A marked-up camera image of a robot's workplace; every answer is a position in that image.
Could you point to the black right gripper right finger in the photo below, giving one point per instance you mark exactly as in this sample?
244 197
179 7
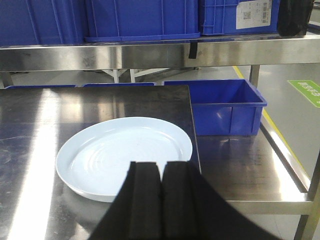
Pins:
193 210

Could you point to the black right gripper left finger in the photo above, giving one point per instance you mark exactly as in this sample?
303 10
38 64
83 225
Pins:
136 212

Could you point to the light blue plate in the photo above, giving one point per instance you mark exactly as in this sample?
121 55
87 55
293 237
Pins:
94 162

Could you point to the black object on shelf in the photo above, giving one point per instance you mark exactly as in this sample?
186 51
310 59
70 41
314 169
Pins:
293 17

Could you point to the small blue bin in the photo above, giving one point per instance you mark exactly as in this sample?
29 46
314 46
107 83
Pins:
224 107

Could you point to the blue crate with label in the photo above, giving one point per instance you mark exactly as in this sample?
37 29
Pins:
218 17

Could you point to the large blue crate middle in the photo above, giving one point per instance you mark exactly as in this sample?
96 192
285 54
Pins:
141 20

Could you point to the large blue crate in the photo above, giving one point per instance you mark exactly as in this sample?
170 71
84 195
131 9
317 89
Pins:
141 20
42 22

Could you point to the white shipping label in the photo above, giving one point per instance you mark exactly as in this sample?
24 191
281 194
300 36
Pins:
253 14

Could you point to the large blue crate left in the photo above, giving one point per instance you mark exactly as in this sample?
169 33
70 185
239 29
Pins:
42 22

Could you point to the white metal frame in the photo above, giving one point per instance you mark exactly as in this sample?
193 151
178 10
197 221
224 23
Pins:
134 73

